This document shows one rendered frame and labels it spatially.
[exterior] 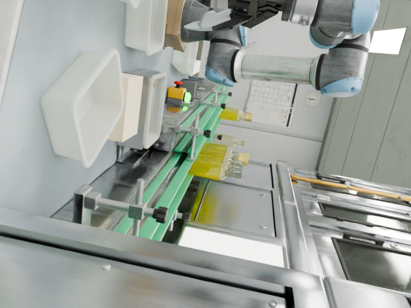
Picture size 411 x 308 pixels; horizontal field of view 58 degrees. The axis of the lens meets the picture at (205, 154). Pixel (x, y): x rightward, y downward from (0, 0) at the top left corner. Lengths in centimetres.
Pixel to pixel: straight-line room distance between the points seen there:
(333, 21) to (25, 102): 56
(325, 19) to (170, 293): 55
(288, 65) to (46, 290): 102
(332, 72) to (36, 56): 83
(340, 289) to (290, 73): 89
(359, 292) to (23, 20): 60
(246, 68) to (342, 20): 60
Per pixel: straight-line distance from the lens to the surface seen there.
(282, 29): 722
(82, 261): 44
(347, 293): 46
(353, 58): 121
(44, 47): 73
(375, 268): 139
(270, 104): 729
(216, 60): 133
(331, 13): 75
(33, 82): 71
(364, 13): 76
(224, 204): 142
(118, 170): 110
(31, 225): 49
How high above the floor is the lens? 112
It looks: 5 degrees down
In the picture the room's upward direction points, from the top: 101 degrees clockwise
